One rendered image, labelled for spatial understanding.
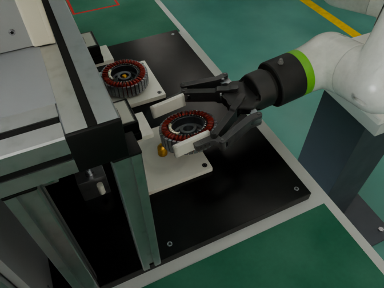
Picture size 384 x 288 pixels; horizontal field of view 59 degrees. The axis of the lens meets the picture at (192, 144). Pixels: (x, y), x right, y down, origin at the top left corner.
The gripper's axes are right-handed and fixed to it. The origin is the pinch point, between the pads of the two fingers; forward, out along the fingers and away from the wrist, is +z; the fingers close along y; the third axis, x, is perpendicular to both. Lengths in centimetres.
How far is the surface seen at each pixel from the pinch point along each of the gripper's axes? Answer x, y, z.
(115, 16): -12, 65, -5
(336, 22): -108, 126, -172
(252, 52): -99, 119, -94
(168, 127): -1.8, 1.8, 0.4
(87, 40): 6.9, 24.9, 7.5
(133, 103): -7.5, 18.1, 3.5
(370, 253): -14.0, -32.0, -21.1
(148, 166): -7.1, -0.7, 6.8
